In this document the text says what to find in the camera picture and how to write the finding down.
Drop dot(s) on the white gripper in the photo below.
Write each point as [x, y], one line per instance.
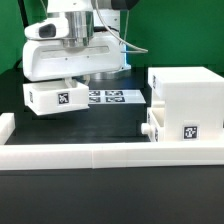
[62, 47]

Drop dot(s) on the white drawer tray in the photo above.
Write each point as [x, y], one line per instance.
[154, 126]
[52, 97]

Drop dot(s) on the white front drawer tray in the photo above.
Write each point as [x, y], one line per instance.
[154, 126]

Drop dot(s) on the white drawer cabinet box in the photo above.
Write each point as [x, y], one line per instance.
[193, 102]

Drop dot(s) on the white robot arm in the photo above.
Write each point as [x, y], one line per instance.
[95, 8]

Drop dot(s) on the white sheet with markers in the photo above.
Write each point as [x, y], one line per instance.
[116, 97]

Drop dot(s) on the black pole stand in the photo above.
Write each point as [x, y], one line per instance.
[23, 13]

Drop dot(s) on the white U-shaped boundary fence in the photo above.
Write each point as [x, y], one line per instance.
[103, 155]

